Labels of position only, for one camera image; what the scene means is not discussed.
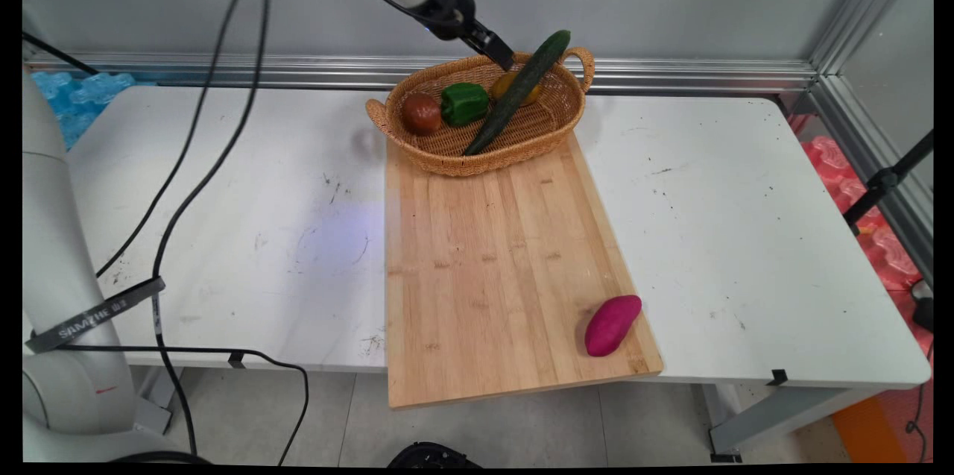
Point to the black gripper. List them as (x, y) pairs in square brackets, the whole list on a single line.
[(447, 9)]

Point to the long green cucumber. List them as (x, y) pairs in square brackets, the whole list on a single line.
[(514, 95)]

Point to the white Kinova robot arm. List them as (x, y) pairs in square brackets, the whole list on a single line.
[(67, 236)]

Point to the yellow orange fruit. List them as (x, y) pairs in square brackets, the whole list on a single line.
[(531, 93)]

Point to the green bell pepper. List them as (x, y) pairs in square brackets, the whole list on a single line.
[(463, 104)]

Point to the red tomato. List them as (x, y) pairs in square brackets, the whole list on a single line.
[(422, 114)]

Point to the woven wicker basket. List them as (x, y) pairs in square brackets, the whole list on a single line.
[(484, 151)]

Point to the bamboo cutting board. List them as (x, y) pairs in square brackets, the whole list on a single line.
[(492, 274)]

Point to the purple sweet potato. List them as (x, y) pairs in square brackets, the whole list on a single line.
[(611, 326)]

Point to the black table edge clip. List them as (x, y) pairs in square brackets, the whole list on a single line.
[(235, 359), (777, 377)]

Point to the black round object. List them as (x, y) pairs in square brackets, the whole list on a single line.
[(432, 455)]

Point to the blue foam mat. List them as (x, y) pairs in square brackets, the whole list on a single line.
[(82, 98)]

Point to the black tripod leg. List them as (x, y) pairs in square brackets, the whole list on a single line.
[(887, 178)]

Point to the red foam mat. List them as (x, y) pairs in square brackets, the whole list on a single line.
[(872, 236)]

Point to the grey table leg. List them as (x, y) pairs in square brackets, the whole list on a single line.
[(156, 400), (775, 415)]

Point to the black device on mat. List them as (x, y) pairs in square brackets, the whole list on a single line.
[(923, 307)]

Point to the horizontal aluminium frame rail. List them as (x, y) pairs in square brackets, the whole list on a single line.
[(671, 74)]

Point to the slanted aluminium frame rail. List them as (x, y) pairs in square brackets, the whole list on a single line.
[(872, 124)]

